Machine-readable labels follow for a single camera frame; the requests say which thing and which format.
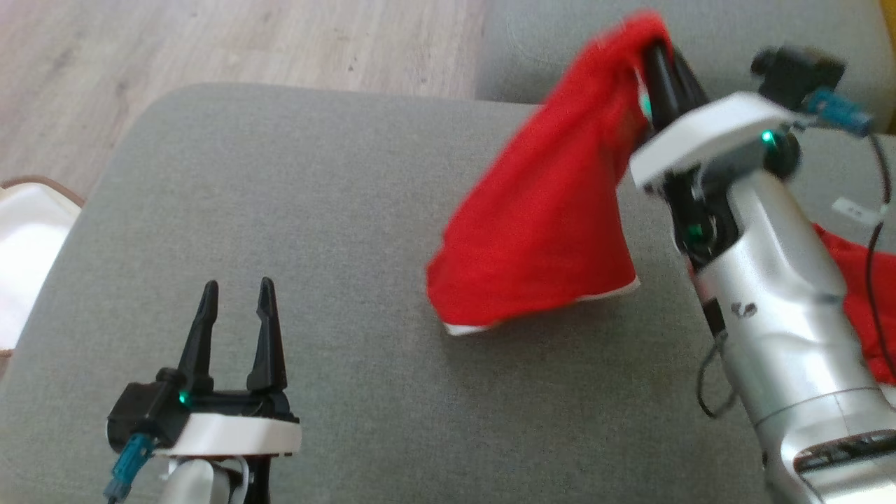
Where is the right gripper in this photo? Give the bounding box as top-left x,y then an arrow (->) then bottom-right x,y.
629,41 -> 802,272

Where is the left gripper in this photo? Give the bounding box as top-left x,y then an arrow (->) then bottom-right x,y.
154,277 -> 303,504

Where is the red shorts white trim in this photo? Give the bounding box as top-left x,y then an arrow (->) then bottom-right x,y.
426,8 -> 676,337

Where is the red Bulls jersey shirt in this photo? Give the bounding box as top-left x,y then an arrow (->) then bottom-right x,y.
812,223 -> 896,386

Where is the white laundry basket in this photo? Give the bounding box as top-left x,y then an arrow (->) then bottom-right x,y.
0,175 -> 86,359

